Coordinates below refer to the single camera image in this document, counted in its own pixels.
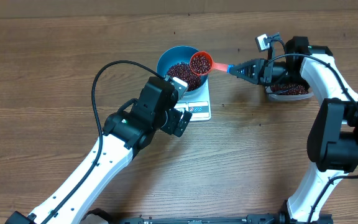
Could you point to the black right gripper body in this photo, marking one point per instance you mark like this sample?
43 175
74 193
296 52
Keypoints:
267 76

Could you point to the clear plastic food container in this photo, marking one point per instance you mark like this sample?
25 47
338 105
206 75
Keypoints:
287 97

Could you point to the red measuring scoop blue handle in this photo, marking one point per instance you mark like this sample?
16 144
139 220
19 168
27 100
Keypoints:
201 63

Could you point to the teal plastic bowl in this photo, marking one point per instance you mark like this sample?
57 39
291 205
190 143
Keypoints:
175 62

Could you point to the white digital kitchen scale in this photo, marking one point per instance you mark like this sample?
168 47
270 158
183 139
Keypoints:
197 102

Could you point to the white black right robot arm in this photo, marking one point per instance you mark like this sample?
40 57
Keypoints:
332 144

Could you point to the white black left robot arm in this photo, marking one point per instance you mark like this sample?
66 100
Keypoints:
123 135

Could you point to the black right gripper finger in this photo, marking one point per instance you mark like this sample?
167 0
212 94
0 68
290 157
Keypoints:
248 67
247 75

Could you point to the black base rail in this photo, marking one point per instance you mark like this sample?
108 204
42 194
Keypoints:
197 220

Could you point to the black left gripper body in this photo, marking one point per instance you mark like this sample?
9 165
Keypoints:
170 126

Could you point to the red adzuki beans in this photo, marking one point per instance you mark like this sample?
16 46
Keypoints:
275 77

